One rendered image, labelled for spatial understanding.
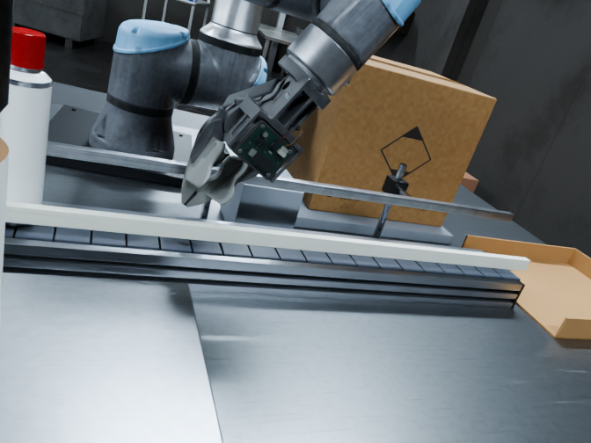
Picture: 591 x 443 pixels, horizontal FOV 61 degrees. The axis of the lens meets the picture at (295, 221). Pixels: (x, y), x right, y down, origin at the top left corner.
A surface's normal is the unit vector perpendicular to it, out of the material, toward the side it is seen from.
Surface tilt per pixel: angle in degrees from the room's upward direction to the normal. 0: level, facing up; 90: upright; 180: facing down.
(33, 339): 0
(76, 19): 90
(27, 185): 90
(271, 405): 0
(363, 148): 90
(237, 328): 0
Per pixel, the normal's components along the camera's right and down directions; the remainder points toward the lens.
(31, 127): 0.63, 0.47
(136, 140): 0.37, 0.19
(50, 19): 0.00, 0.40
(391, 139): 0.29, 0.46
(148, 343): 0.27, -0.88
